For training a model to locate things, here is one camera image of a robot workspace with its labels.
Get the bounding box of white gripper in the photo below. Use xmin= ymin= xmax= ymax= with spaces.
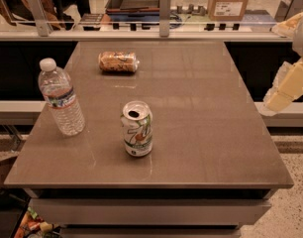
xmin=262 ymin=12 xmax=303 ymax=116

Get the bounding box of orange soda can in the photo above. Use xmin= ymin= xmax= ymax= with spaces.
xmin=98 ymin=52 xmax=140 ymax=72

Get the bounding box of white green 7up can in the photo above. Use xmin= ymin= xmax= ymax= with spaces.
xmin=121 ymin=100 xmax=152 ymax=158

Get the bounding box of cardboard box with label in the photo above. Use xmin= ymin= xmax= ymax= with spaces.
xmin=207 ymin=0 xmax=249 ymax=21

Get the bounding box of brown table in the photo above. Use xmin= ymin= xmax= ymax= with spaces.
xmin=6 ymin=41 xmax=293 ymax=238

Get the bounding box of grey open tray box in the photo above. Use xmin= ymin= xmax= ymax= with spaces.
xmin=106 ymin=0 xmax=159 ymax=13

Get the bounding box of clear plastic water bottle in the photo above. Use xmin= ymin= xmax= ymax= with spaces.
xmin=39 ymin=58 xmax=85 ymax=136

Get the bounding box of colourful snack packages bin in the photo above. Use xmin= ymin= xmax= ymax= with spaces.
xmin=13 ymin=207 xmax=61 ymax=238

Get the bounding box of right metal railing post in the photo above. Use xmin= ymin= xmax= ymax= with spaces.
xmin=274 ymin=0 xmax=303 ymax=22

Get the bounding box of metal railing post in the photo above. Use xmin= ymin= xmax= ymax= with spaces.
xmin=27 ymin=0 xmax=52 ymax=37
xmin=159 ymin=0 xmax=171 ymax=37
xmin=274 ymin=0 xmax=303 ymax=22

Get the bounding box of middle metal railing post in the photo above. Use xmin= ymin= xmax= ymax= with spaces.
xmin=159 ymin=0 xmax=171 ymax=37

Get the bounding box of left metal railing post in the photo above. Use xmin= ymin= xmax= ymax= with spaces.
xmin=27 ymin=0 xmax=52 ymax=37

